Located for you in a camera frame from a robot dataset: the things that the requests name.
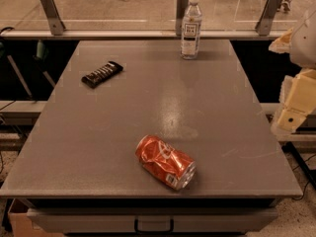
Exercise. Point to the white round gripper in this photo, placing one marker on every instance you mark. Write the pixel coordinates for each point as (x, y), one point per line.
(304, 46)

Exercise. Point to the clear plastic water bottle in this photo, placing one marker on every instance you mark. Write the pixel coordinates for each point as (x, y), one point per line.
(191, 25)

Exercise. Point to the crushed red coke can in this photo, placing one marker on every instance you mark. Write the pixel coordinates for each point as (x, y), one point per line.
(169, 165)

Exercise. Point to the dark chocolate bar wrapper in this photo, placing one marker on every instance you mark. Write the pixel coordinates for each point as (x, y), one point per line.
(99, 76)

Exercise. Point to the grey table drawer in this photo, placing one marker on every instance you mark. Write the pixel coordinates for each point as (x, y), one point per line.
(121, 220)

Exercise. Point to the cardboard box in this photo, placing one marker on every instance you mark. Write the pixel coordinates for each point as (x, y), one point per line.
(22, 226)

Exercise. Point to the middle metal rail bracket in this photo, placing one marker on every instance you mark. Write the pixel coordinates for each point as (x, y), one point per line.
(181, 6)

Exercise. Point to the black drawer handle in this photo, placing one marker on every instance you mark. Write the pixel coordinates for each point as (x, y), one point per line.
(153, 225)

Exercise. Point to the left metal rail bracket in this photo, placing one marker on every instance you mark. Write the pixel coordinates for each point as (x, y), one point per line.
(55, 24)

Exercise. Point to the horizontal metal rail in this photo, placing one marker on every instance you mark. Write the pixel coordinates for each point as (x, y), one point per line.
(104, 35)

